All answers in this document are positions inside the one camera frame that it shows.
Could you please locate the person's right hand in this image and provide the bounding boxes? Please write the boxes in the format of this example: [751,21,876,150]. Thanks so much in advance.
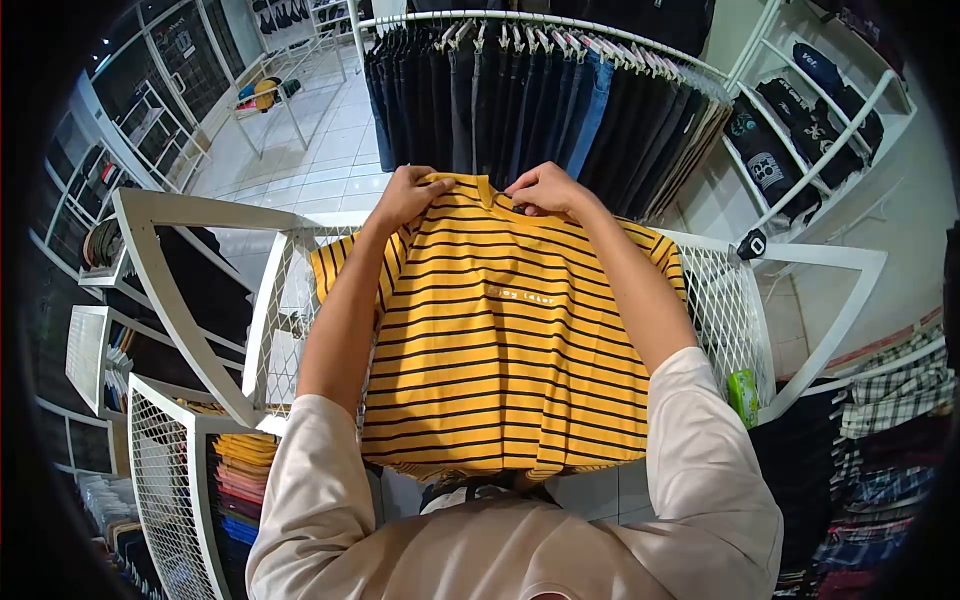
[504,161,606,223]

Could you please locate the person's left hand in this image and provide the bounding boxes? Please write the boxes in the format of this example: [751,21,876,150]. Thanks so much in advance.
[371,165,457,232]

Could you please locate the person's left fingers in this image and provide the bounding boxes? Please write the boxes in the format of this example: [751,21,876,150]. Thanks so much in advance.
[408,166,457,208]

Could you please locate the person's right fingers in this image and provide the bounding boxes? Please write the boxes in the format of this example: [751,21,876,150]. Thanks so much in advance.
[504,174,552,219]

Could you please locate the yellow black striped t-shirt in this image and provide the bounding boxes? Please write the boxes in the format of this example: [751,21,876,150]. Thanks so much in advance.
[309,172,688,483]

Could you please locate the rack of hanging trousers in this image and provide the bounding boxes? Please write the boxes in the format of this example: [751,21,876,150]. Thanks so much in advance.
[352,9,736,222]

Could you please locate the white table with caps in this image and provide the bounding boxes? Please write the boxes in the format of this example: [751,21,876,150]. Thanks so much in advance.
[228,45,350,159]

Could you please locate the white mesh display table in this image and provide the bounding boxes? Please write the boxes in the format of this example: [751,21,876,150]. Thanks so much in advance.
[112,187,890,444]

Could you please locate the white shelf of dark clothes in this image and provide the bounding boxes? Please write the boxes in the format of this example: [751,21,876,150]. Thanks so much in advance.
[66,217,256,421]

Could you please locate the white shelf of black shirts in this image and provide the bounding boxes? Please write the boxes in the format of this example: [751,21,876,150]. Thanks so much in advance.
[720,0,920,235]

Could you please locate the green packet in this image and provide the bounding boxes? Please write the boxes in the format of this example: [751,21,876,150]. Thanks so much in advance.
[726,367,760,430]

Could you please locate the mesh shelf of colourful shirts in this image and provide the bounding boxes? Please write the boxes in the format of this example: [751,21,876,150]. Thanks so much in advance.
[127,373,280,600]

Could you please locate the person's body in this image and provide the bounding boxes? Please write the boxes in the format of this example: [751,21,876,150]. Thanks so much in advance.
[246,346,785,600]

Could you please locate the rack of plaid shirts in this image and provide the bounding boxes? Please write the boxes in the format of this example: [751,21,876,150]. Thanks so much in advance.
[750,328,957,600]

